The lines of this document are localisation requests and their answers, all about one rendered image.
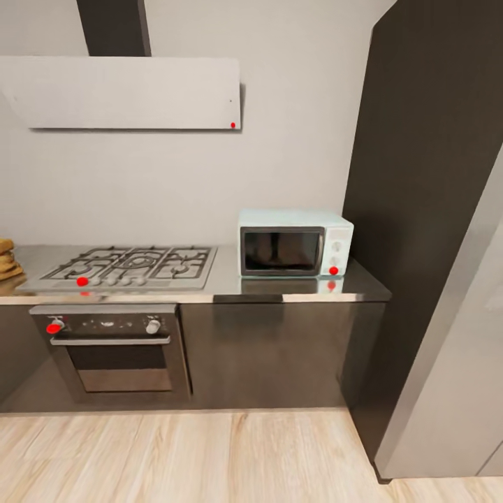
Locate popcorn bag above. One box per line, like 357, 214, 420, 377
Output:
0, 238, 23, 281

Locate microwave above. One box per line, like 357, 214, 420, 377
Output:
237, 209, 354, 277

